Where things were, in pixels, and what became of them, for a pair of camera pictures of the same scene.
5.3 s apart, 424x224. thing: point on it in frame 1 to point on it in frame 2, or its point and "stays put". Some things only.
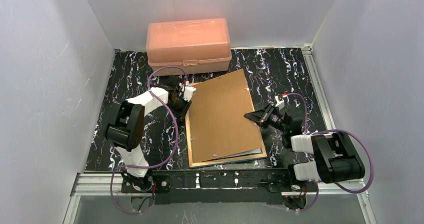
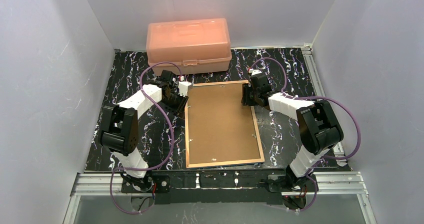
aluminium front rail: (88, 184) stays put
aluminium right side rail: (319, 86) stays put
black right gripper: (265, 117) to (249, 95)
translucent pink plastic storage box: (196, 45) stays put
